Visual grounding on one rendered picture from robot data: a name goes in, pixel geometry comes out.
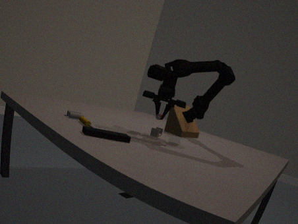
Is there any yellow-handled screwdriver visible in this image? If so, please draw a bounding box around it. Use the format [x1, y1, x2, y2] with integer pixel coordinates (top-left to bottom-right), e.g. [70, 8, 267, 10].
[79, 117, 93, 128]

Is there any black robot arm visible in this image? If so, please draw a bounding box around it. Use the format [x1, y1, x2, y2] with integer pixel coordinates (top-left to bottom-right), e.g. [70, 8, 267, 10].
[148, 59, 235, 123]

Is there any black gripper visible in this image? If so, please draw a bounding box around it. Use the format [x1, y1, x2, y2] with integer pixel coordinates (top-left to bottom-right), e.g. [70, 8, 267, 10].
[142, 82, 186, 120]

